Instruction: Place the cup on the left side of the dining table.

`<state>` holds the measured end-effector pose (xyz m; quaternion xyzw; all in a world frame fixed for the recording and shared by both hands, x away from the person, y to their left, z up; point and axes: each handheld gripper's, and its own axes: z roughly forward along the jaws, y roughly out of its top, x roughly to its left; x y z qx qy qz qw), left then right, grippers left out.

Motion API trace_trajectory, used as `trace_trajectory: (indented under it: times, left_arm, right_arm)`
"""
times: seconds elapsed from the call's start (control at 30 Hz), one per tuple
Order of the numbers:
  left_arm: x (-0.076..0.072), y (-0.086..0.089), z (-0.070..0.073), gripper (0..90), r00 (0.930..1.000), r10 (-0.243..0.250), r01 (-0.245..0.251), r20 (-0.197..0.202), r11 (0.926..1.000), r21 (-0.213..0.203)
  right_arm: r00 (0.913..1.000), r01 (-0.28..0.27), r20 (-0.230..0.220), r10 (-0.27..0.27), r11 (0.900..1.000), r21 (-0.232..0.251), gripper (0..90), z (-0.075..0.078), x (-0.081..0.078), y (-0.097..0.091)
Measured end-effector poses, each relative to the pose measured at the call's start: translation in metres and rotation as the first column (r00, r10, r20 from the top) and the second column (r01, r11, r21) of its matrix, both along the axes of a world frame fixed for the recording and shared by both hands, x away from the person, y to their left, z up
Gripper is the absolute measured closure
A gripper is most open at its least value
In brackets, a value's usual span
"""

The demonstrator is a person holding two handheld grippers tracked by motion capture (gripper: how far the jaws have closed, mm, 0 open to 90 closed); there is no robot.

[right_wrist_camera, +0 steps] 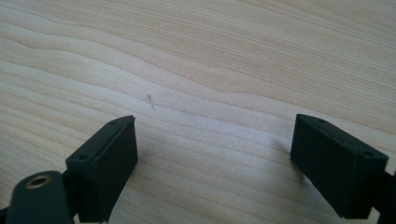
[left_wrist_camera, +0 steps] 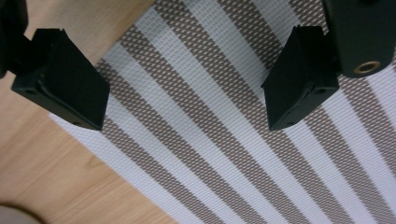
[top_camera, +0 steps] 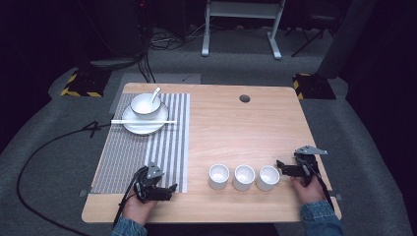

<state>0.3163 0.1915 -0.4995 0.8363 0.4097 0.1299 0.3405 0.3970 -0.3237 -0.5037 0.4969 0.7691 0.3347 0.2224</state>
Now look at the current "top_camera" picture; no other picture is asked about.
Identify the grey striped placemat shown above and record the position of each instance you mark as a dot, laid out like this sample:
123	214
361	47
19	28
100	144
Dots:
124	157

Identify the white bowl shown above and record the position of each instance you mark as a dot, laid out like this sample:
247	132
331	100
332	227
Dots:
144	105

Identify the yellow black striped base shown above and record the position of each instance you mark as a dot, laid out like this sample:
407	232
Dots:
83	83
313	87

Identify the white cup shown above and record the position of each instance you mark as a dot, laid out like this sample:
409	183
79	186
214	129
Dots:
267	178
219	177
244	178

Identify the person's right hand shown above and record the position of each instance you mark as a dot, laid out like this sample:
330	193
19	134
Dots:
308	193

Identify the person's left hand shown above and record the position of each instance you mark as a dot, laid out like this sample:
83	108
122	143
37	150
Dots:
139	209

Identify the black tripod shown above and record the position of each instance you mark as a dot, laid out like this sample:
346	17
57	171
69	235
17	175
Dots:
311	39

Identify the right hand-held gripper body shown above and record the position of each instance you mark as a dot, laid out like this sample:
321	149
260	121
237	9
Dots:
308	164

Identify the white metal stand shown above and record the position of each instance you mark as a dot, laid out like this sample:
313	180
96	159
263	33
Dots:
242	10

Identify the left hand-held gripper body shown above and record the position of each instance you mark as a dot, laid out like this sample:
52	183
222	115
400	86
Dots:
149	183

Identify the white plate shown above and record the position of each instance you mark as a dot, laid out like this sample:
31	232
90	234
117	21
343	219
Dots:
144	128

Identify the grey table bracket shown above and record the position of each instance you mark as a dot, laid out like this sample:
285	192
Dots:
83	193
337	197

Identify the white spoon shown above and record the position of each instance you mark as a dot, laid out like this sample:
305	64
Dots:
155	93

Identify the white chopsticks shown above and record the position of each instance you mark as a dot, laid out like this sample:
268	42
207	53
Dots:
131	122

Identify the grey curtain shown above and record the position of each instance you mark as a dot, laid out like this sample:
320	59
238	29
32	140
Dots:
347	36

